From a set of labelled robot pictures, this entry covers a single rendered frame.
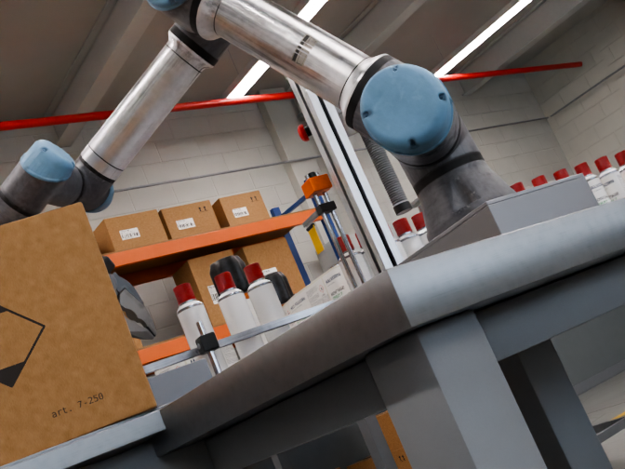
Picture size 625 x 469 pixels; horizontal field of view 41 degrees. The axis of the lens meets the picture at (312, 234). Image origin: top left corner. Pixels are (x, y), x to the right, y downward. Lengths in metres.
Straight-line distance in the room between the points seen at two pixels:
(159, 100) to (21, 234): 0.48
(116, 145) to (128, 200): 5.28
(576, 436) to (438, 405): 0.55
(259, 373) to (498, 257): 0.21
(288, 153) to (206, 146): 0.77
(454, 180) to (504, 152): 8.44
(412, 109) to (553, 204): 0.25
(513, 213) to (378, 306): 0.64
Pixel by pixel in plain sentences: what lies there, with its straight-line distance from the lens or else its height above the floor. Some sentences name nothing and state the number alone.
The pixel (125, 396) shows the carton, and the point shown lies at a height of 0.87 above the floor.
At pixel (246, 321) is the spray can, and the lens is 1.57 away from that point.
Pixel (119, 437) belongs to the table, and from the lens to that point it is 0.82.
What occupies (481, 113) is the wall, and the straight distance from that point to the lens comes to 9.75.
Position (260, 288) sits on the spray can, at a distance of 1.60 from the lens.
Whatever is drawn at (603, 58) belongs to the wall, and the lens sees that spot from 10.14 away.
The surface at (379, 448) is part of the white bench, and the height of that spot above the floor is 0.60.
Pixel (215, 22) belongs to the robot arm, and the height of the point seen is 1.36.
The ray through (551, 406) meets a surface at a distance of 1.08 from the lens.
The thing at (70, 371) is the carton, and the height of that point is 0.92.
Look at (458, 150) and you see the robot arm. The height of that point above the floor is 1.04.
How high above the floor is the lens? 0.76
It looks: 12 degrees up
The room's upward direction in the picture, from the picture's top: 23 degrees counter-clockwise
